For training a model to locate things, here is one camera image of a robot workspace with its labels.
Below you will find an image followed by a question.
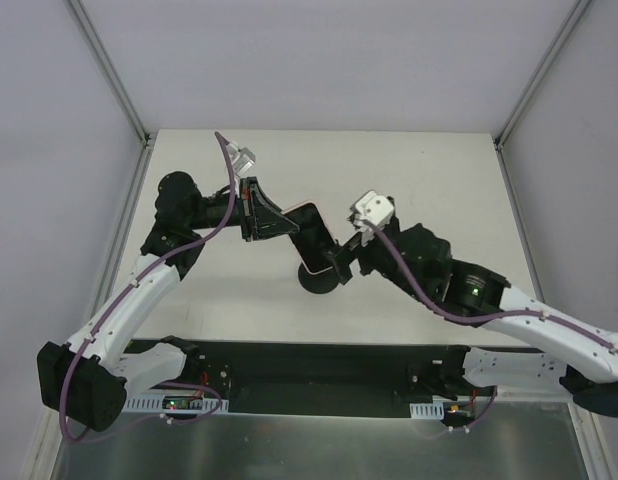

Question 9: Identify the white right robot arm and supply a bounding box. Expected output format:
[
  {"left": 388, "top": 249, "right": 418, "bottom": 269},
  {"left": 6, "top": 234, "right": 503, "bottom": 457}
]
[{"left": 326, "top": 217, "right": 618, "bottom": 418}]

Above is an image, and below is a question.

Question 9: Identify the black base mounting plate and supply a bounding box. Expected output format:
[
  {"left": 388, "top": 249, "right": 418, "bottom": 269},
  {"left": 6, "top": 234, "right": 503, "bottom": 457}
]
[{"left": 170, "top": 340, "right": 494, "bottom": 418}]

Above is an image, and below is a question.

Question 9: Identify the black phone stand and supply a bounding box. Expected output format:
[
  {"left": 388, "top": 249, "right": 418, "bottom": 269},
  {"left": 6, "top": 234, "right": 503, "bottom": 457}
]
[{"left": 297, "top": 264, "right": 340, "bottom": 295}]

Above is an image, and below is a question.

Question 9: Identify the aluminium frame post right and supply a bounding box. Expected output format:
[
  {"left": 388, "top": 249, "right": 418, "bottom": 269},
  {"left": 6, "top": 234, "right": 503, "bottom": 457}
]
[{"left": 493, "top": 0, "right": 595, "bottom": 152}]

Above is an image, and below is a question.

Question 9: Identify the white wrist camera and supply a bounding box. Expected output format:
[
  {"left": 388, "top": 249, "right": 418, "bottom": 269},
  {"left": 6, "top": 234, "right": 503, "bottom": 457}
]
[
  {"left": 226, "top": 141, "right": 256, "bottom": 178},
  {"left": 349, "top": 190, "right": 395, "bottom": 231}
]

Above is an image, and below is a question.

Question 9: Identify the white right cable duct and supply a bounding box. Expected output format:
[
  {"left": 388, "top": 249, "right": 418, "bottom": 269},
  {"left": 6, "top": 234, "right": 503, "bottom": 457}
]
[{"left": 409, "top": 401, "right": 445, "bottom": 421}]

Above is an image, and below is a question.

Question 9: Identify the aluminium table rail right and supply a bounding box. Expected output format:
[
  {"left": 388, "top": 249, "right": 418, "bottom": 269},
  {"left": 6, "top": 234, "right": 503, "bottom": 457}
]
[{"left": 493, "top": 149, "right": 610, "bottom": 480}]

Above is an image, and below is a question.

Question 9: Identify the aluminium frame post left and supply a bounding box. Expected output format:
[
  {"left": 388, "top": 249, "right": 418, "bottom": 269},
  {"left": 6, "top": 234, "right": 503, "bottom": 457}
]
[{"left": 63, "top": 0, "right": 152, "bottom": 146}]

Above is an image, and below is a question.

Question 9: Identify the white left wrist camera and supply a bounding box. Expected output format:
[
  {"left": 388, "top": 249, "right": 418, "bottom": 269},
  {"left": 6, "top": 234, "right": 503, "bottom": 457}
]
[{"left": 226, "top": 141, "right": 256, "bottom": 178}]

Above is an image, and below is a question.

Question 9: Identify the aluminium frame post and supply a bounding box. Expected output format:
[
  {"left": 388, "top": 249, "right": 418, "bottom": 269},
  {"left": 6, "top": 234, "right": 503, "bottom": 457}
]
[
  {"left": 493, "top": 0, "right": 595, "bottom": 152},
  {"left": 63, "top": 0, "right": 152, "bottom": 146}
]

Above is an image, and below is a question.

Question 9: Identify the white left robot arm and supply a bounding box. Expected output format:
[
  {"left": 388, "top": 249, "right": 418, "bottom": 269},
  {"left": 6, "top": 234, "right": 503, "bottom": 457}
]
[{"left": 37, "top": 171, "right": 300, "bottom": 432}]

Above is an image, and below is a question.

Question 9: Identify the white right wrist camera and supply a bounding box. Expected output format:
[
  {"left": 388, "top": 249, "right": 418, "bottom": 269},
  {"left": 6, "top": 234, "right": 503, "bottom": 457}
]
[{"left": 349, "top": 190, "right": 395, "bottom": 231}]

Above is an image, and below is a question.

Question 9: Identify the phone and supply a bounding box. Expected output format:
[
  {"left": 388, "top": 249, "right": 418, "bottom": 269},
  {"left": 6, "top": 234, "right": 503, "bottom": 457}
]
[{"left": 283, "top": 201, "right": 336, "bottom": 274}]

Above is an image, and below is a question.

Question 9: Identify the white cable duct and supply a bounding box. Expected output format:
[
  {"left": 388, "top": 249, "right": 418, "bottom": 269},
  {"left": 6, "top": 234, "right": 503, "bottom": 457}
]
[
  {"left": 409, "top": 401, "right": 445, "bottom": 421},
  {"left": 122, "top": 389, "right": 229, "bottom": 415}
]

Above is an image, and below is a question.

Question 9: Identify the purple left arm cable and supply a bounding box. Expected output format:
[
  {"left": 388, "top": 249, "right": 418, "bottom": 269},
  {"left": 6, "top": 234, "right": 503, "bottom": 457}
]
[{"left": 58, "top": 131, "right": 240, "bottom": 443}]

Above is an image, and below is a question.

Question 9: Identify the white left cable duct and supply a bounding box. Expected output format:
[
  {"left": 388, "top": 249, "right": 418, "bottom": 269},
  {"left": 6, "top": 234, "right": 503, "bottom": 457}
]
[{"left": 122, "top": 389, "right": 229, "bottom": 415}]

